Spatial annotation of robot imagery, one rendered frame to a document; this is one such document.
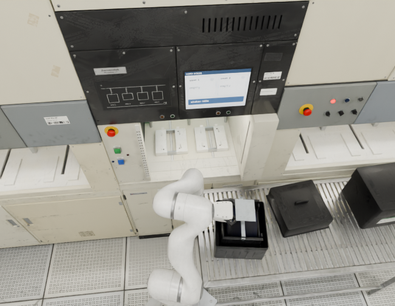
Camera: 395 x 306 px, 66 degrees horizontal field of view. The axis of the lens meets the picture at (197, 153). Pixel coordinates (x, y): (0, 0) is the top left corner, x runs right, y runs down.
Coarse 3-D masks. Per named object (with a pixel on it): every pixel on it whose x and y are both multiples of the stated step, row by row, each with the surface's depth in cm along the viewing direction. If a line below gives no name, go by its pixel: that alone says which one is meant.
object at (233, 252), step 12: (264, 216) 168; (216, 228) 180; (264, 228) 166; (216, 240) 176; (264, 240) 165; (216, 252) 163; (228, 252) 163; (240, 252) 162; (252, 252) 161; (264, 252) 161
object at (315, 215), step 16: (272, 192) 185; (288, 192) 185; (304, 192) 185; (272, 208) 188; (288, 208) 178; (304, 208) 178; (320, 208) 179; (288, 224) 172; (304, 224) 172; (320, 224) 174
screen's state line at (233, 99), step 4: (188, 100) 138; (192, 100) 138; (196, 100) 138; (200, 100) 139; (204, 100) 139; (208, 100) 139; (212, 100) 139; (216, 100) 140; (220, 100) 140; (224, 100) 140; (228, 100) 140; (232, 100) 141; (236, 100) 141; (240, 100) 141; (188, 104) 140; (192, 104) 140
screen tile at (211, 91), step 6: (192, 78) 128; (198, 78) 129; (204, 78) 129; (192, 84) 131; (198, 84) 131; (204, 84) 132; (210, 84) 132; (192, 90) 134; (198, 90) 134; (204, 90) 134; (210, 90) 135; (192, 96) 136; (198, 96) 136; (204, 96) 137
